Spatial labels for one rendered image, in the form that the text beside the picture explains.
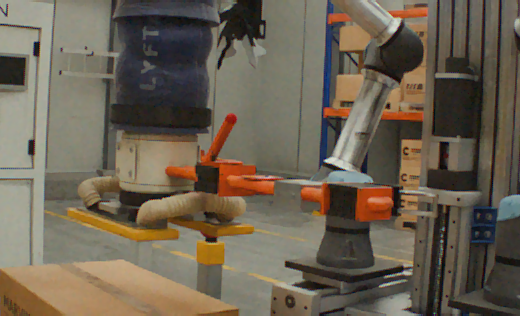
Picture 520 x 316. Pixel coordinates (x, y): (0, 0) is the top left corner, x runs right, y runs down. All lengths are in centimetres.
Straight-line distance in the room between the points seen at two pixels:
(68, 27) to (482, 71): 985
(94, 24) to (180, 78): 1006
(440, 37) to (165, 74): 73
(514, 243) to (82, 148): 1022
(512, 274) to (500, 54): 54
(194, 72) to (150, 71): 9
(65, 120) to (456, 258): 985
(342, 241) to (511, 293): 49
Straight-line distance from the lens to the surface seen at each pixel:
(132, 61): 151
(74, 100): 1131
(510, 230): 152
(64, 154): 1127
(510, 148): 175
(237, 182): 129
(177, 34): 148
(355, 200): 108
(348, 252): 179
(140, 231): 139
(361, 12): 182
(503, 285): 153
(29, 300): 181
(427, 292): 178
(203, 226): 152
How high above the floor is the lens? 140
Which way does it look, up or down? 3 degrees down
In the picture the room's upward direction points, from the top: 3 degrees clockwise
